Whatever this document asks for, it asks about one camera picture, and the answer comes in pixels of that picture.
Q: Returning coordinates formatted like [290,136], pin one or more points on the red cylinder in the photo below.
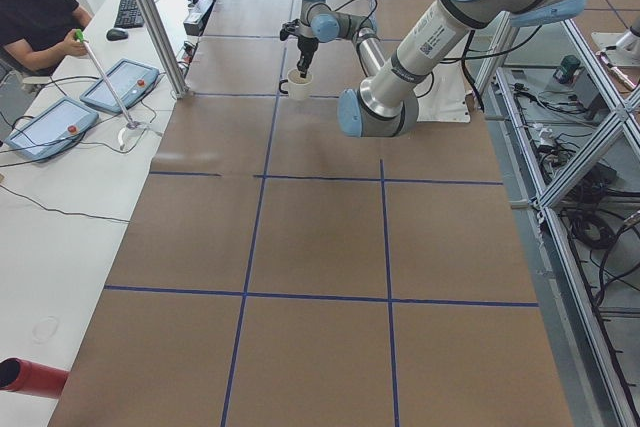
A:
[31,378]

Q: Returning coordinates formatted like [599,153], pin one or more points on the black keyboard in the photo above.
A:
[128,15]

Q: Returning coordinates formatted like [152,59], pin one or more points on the grey aluminium post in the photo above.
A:
[163,47]

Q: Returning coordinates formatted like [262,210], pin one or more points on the person in black shirt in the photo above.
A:
[39,34]

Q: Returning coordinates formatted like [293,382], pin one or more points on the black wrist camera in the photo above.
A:
[289,29]

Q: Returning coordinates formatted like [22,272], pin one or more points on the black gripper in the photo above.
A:
[305,45]

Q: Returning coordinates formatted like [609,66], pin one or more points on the near teach pendant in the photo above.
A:
[52,131]

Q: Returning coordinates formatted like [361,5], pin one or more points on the teach pendant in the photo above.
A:
[52,131]
[131,80]

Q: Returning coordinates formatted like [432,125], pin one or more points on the aluminium frame rail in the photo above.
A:
[569,97]

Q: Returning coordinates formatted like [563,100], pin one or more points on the green tipped metal rod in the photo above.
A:
[131,124]

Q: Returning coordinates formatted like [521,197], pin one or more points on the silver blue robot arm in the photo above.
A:
[384,104]

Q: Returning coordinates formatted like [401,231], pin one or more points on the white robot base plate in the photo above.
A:
[442,98]

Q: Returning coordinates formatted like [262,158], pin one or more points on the far teach pendant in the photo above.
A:
[131,80]

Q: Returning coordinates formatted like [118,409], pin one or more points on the black computer mouse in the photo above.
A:
[116,34]

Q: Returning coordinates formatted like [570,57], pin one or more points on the white smiley mug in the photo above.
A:
[296,85]

